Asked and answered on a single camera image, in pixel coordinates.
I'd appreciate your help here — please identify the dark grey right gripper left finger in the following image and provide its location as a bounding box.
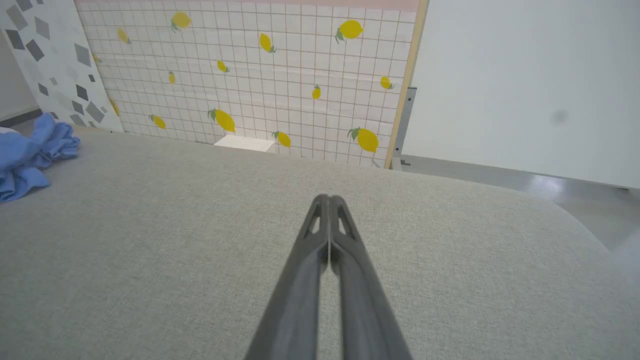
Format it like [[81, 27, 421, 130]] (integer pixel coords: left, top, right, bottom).
[[244, 195, 330, 360]]

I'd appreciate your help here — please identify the small white box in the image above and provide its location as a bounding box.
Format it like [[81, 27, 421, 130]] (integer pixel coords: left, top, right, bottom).
[[214, 134, 276, 153]]

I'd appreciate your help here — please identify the grey terrazzo pattern panel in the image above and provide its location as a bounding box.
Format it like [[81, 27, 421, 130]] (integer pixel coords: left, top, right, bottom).
[[0, 0, 124, 134]]

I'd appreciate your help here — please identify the grey metal bracket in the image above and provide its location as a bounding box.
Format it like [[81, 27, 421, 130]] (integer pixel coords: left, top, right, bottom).
[[392, 87, 418, 169]]

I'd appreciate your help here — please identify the grey fabric sofa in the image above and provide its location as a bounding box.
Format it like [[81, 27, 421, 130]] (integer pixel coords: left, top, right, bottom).
[[0, 125, 640, 360]]

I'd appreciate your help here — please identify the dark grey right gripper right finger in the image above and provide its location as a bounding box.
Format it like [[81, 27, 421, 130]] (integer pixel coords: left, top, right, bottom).
[[330, 195, 414, 360]]

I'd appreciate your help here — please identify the white and blue long-sleeve shirt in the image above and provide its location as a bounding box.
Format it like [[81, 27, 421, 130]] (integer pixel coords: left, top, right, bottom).
[[0, 112, 81, 203]]

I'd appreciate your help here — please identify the plain white partition panel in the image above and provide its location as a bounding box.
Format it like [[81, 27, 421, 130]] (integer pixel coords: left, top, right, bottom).
[[400, 0, 640, 190]]

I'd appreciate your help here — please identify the lemon print tile panel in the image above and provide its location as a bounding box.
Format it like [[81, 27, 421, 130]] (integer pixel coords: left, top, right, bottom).
[[75, 0, 421, 168]]

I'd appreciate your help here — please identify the light wooden edge strip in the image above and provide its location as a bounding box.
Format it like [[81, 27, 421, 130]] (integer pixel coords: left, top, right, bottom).
[[384, 0, 430, 170]]

